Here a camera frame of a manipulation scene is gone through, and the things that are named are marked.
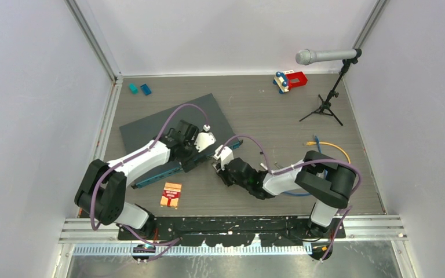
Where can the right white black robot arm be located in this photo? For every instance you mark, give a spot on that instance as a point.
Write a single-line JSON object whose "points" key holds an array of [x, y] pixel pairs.
{"points": [[330, 181]]}

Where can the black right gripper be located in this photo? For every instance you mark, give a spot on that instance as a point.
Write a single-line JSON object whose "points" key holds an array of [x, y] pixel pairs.
{"points": [[223, 174]]}

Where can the red and gold card box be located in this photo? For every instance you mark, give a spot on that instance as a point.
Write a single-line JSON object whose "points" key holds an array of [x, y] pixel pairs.
{"points": [[171, 195]]}

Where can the teal plastic block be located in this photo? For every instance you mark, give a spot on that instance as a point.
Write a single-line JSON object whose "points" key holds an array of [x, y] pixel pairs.
{"points": [[133, 88]]}

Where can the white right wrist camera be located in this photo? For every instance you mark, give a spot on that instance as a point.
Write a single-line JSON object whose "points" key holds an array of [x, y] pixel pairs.
{"points": [[223, 155]]}

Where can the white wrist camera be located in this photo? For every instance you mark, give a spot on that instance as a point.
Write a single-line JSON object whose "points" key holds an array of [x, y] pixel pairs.
{"points": [[223, 155], [204, 140]]}

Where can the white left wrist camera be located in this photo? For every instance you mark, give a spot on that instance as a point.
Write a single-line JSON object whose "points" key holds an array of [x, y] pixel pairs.
{"points": [[204, 140]]}

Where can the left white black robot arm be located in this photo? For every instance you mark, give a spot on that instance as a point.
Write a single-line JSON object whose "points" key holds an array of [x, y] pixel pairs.
{"points": [[102, 190]]}

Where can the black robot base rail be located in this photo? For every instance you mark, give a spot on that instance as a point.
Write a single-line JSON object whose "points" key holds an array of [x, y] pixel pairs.
{"points": [[270, 231]]}

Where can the red white blue toy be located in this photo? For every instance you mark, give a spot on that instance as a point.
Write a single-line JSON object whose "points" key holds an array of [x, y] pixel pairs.
{"points": [[287, 80]]}

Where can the black microphone tripod stand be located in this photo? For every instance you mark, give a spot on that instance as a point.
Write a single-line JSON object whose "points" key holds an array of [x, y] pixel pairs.
{"points": [[325, 105]]}

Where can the dark network switch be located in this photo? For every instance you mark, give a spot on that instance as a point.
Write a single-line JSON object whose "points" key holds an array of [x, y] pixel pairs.
{"points": [[140, 132]]}

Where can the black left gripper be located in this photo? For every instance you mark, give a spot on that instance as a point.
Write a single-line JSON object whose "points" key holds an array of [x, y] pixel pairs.
{"points": [[188, 162]]}

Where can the blue plastic block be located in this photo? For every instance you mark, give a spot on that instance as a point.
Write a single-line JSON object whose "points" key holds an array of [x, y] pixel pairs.
{"points": [[145, 89]]}

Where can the grey microphone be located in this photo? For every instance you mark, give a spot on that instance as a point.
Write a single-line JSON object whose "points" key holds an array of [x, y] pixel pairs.
{"points": [[307, 56]]}

